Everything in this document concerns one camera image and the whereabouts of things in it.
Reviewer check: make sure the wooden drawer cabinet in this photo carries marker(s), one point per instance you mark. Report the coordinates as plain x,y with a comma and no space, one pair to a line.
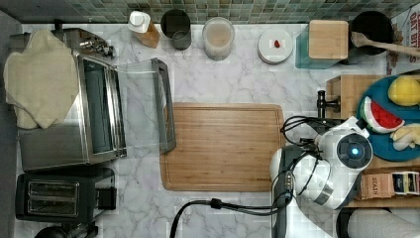
349,88

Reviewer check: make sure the wooden spoon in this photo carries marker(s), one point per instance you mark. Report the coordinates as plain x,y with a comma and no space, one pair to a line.
360,40

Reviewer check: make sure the teal canister with wooden lid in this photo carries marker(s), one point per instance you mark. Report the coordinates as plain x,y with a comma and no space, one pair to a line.
322,44

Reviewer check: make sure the dark grey cup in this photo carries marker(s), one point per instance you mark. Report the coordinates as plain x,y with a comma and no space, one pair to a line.
175,24

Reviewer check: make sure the oat bites box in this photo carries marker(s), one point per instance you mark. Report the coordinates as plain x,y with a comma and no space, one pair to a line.
406,28

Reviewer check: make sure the orange bottle with white cap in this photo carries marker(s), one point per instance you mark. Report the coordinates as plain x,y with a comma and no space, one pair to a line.
141,25

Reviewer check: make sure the toy watermelon slice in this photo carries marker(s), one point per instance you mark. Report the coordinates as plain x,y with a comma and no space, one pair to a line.
378,119

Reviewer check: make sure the bamboo cutting board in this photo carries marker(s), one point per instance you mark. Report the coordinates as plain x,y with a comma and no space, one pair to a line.
222,147

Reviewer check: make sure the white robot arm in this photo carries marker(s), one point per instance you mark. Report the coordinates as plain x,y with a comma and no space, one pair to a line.
326,172

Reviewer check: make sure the tea bag box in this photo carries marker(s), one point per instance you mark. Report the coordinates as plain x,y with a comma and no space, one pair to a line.
389,185

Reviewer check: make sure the black utensil holder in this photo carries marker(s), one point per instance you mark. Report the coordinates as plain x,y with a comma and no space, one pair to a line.
375,26

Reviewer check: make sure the black kettle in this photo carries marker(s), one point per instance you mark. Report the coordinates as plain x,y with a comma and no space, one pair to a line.
82,230

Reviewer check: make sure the clear cereal jar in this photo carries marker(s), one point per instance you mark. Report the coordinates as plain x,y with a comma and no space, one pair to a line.
218,35

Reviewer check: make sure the beige folded towel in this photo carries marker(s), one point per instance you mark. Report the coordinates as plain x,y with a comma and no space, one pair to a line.
41,82

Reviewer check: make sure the white paper towel roll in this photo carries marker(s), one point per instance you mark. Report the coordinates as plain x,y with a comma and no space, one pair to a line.
404,229

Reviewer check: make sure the yellow toy lemon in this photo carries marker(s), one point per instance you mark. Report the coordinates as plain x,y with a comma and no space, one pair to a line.
404,91

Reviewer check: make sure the stainless steel toaster oven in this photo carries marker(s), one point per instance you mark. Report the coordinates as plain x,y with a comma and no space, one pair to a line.
119,108

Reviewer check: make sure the black two-slot toaster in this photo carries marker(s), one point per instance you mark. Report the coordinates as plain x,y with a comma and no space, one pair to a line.
76,195

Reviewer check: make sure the blue plate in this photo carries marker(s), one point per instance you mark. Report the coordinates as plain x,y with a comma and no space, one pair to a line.
382,144

